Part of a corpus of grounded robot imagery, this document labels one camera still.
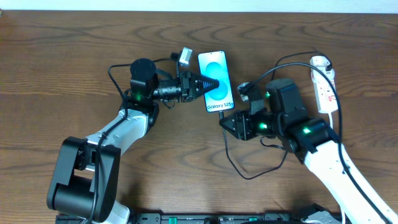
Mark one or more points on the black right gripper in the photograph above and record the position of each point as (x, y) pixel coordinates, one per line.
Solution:
(245, 125)

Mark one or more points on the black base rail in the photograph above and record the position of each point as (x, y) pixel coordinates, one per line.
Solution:
(155, 218)

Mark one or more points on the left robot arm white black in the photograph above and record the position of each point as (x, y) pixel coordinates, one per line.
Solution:
(85, 180)

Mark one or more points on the white power strip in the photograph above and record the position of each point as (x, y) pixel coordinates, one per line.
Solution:
(325, 98)

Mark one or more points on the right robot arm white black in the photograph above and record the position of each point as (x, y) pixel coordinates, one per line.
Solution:
(314, 144)

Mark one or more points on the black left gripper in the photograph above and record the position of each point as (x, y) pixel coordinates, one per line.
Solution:
(186, 88)

